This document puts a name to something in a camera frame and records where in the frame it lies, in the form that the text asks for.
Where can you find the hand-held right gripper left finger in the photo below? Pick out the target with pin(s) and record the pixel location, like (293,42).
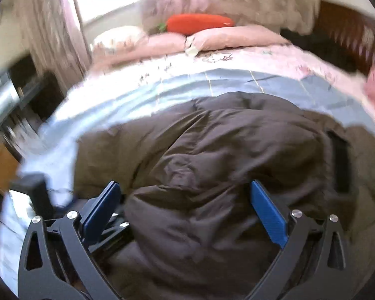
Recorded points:
(101,207)

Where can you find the dark wooden desk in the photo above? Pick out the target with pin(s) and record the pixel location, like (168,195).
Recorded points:
(22,100)

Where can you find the light blue bed sheet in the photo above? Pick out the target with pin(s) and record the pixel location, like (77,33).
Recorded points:
(118,100)

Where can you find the dark wooden headboard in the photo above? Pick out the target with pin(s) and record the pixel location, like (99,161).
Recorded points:
(351,34)

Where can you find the white floral pillow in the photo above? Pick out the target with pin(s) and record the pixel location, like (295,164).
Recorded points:
(118,39)

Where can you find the orange carrot plush pillow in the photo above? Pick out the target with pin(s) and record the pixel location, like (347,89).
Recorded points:
(198,24)

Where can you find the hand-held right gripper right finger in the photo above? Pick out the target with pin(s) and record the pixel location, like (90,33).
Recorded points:
(267,212)

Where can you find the pink floral quilt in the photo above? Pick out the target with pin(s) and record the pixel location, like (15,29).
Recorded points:
(268,59)

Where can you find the pink pillow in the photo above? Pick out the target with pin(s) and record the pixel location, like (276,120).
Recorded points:
(167,42)
(237,37)

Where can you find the dark brown puffer jacket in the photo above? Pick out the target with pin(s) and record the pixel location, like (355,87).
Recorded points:
(206,168)

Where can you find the beige curtain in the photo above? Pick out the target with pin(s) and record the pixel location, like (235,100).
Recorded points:
(50,22)

